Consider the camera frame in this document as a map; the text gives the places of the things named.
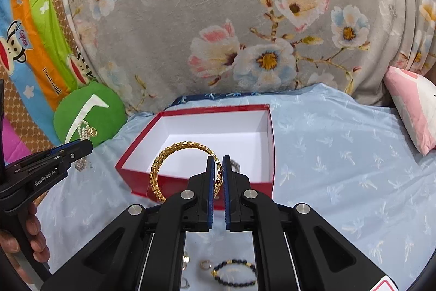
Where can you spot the silver earring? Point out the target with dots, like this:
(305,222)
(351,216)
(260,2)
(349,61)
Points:
(185,283)

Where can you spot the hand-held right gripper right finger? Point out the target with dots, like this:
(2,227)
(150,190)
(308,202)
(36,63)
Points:
(227,195)

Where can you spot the pink pillow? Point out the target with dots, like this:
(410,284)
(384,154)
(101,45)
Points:
(414,103)

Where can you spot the colourful cartoon printed sheet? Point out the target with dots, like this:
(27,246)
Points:
(30,56)

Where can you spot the dark blue patterned cloth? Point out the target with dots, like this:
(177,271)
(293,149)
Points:
(218,96)

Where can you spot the grey floral blanket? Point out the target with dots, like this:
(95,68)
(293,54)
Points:
(238,5)

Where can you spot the red cardboard box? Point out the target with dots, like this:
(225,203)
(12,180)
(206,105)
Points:
(136,182)

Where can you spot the green round cushion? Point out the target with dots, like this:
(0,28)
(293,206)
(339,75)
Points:
(102,120)

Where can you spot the light blue bedsheet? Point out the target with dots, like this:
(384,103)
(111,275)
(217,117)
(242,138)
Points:
(340,175)

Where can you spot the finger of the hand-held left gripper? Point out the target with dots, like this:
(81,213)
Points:
(76,149)

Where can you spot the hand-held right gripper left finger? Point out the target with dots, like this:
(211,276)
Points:
(211,195)

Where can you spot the person's left hand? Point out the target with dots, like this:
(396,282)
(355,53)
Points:
(35,229)

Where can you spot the gold earring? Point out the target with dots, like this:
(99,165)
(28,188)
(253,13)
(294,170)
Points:
(185,260)

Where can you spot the silver jewelry piece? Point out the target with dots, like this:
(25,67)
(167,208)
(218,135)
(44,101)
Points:
(235,165)

